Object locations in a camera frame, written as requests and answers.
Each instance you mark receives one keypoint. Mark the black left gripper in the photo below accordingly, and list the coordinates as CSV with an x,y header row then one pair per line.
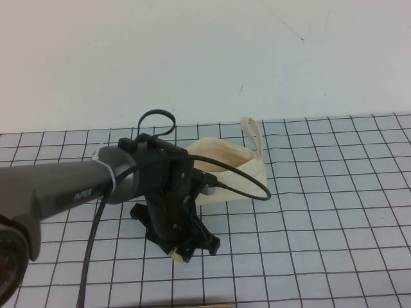
x,y
167,221

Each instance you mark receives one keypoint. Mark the beige eraser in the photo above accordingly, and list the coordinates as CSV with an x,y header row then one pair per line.
x,y
178,256

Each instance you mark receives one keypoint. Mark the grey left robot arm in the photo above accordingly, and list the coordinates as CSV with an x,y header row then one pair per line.
x,y
48,183

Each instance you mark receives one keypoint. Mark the white zip tie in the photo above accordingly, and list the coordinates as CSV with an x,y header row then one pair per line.
x,y
110,176

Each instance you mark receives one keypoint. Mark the cream canvas tote bag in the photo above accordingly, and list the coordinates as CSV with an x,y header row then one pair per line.
x,y
253,173

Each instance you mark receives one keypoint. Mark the white grid mat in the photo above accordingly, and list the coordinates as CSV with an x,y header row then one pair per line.
x,y
321,208

